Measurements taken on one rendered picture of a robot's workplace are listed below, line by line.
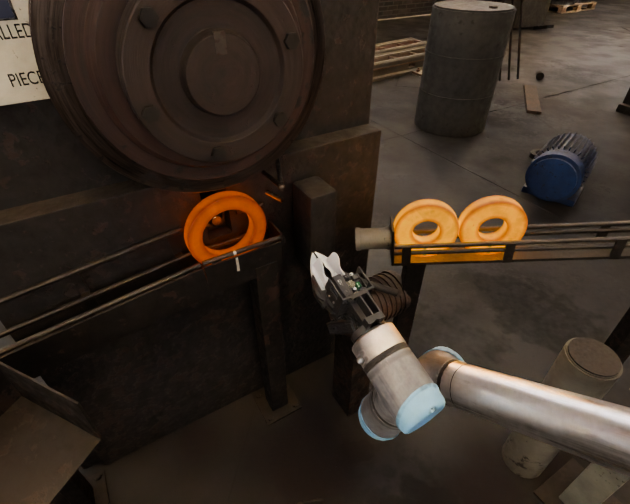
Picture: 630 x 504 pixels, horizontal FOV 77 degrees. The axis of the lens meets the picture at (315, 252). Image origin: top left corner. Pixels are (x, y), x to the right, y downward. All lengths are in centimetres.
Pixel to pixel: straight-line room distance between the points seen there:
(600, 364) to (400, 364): 56
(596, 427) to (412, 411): 24
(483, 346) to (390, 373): 109
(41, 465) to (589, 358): 111
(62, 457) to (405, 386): 58
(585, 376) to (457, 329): 76
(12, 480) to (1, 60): 67
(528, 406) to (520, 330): 117
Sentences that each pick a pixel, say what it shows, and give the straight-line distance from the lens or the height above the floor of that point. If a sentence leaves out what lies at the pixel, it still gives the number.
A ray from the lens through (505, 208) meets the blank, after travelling 103.
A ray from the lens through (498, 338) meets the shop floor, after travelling 181.
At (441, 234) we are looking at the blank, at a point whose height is 70.
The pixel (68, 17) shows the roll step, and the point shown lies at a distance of 69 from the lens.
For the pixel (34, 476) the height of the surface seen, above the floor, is 60.
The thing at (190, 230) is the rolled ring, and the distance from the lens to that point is 88.
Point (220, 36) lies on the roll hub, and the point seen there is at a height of 117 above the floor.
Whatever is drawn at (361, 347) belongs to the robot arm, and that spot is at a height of 72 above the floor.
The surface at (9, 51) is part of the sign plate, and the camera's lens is 85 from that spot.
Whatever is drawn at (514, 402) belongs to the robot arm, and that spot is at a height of 70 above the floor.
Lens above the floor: 128
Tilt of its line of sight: 39 degrees down
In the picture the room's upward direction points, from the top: straight up
